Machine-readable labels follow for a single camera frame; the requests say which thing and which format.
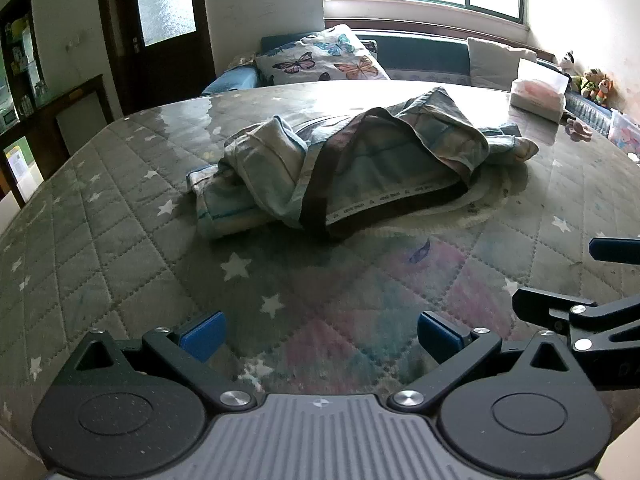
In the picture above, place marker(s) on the pink soft toy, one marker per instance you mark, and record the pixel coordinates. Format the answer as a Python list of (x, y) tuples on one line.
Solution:
[(579, 130)]

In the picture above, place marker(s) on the clear plastic storage box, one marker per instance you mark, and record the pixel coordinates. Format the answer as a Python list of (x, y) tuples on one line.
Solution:
[(625, 132)]

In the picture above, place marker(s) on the blue upholstered bench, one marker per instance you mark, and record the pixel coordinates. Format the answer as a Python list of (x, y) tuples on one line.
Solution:
[(425, 57)]

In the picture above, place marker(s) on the dark wooden cabinet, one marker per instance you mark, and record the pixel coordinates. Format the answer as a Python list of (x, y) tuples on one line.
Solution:
[(45, 120)]

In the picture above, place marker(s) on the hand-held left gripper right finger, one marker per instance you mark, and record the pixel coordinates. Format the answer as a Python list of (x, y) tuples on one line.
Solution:
[(440, 336)]

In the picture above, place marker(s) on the blue pink striped garment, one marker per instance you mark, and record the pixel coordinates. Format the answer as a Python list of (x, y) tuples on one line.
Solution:
[(400, 160)]

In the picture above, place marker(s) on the white panel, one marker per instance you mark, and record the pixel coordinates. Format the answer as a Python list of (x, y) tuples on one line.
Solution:
[(82, 122)]

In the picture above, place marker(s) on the yellow green plush toy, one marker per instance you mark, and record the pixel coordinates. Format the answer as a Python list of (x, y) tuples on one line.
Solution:
[(585, 82)]

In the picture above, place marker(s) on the butterfly print pillow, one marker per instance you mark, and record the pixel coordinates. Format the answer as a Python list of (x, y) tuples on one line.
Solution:
[(320, 57)]

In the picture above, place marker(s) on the tissue box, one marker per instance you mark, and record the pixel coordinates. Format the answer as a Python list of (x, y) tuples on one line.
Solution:
[(537, 92)]

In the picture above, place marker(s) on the dark wooden glass door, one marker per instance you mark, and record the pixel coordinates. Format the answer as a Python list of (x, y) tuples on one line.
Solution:
[(165, 75)]

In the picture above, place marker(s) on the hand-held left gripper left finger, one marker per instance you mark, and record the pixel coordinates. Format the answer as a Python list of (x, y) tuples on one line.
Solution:
[(202, 336)]

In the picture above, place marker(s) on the panda plush toy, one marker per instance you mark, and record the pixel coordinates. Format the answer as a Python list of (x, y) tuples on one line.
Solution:
[(566, 62)]

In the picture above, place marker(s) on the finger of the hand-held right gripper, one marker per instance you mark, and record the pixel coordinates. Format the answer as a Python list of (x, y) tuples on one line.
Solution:
[(540, 302), (615, 249)]

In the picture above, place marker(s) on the beige pillow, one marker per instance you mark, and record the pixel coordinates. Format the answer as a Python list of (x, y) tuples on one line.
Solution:
[(492, 62)]

